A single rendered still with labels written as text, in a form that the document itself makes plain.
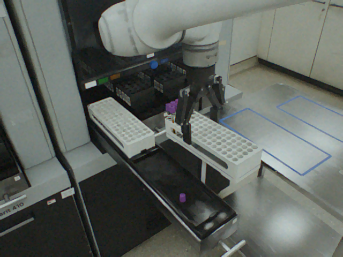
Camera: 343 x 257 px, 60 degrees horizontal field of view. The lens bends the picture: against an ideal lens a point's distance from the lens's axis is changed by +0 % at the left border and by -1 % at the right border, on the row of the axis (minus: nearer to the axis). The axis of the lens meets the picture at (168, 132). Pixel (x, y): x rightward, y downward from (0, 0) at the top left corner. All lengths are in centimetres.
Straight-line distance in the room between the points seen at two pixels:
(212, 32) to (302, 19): 249
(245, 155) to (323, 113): 51
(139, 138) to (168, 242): 89
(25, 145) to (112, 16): 60
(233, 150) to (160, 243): 101
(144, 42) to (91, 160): 60
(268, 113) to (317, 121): 17
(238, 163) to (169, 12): 40
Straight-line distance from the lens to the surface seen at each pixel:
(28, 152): 109
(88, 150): 113
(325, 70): 315
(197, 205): 81
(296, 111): 120
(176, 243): 170
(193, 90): 78
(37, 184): 106
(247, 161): 77
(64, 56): 99
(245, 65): 348
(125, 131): 98
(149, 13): 58
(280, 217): 152
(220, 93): 86
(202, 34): 70
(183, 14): 52
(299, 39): 322
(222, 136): 85
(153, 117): 113
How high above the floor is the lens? 143
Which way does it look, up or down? 37 degrees down
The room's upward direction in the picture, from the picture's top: 2 degrees counter-clockwise
